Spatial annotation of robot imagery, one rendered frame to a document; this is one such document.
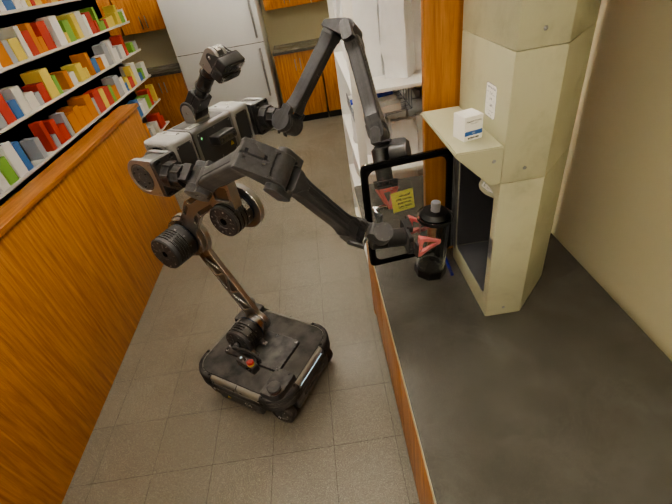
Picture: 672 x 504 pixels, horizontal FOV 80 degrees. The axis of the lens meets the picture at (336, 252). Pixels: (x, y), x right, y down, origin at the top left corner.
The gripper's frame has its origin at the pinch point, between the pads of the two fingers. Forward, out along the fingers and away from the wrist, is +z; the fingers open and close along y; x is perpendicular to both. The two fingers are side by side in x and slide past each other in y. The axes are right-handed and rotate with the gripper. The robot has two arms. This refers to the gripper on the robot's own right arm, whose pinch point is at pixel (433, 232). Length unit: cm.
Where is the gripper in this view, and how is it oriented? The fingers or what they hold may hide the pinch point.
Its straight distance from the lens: 127.6
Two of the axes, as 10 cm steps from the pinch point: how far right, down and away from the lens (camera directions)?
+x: 0.6, 7.9, 6.1
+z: 9.9, -1.2, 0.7
